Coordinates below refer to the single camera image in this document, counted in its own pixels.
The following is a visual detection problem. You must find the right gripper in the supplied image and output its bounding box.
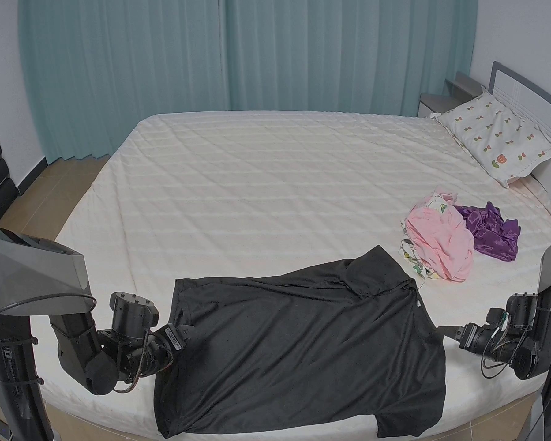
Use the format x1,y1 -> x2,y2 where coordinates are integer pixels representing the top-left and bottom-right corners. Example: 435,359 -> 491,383
436,322 -> 487,355

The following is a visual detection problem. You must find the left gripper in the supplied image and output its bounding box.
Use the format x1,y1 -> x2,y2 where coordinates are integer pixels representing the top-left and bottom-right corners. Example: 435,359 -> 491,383
149,322 -> 196,375

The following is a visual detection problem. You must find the black T-shirt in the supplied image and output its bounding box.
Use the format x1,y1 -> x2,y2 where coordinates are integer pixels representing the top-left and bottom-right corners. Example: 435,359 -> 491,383
154,245 -> 447,439

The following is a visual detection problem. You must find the white printed garment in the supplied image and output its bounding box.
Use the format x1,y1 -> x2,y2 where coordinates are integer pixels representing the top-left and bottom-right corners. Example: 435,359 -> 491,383
399,219 -> 441,280

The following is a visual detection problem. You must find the pink garment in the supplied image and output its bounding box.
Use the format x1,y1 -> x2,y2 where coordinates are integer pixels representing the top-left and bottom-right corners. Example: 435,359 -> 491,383
405,192 -> 474,283

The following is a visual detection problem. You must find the purple garment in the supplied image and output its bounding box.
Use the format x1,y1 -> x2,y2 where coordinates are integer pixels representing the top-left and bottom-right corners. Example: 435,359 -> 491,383
455,202 -> 520,262

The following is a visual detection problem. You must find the bed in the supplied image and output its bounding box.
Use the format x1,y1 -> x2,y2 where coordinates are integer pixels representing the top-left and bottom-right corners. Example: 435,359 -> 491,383
30,61 -> 551,437

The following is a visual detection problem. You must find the white printed pillow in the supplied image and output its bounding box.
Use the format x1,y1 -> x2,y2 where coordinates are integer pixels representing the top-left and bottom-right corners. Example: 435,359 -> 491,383
434,89 -> 551,188

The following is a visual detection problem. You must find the grey bedside table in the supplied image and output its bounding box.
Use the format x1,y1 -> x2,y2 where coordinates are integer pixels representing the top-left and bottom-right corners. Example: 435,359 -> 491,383
419,72 -> 485,118

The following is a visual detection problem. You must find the blue-green curtain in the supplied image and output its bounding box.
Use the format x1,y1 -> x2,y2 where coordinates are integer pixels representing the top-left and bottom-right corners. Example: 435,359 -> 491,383
18,0 -> 232,164
225,0 -> 479,116

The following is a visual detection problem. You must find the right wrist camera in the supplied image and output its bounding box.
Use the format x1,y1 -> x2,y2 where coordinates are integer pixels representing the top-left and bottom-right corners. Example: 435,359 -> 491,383
486,307 -> 509,335

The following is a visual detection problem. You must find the black cable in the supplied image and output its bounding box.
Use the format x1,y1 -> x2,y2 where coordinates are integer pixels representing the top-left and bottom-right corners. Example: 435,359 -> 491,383
112,370 -> 143,393
0,293 -> 97,339
481,347 -> 510,379

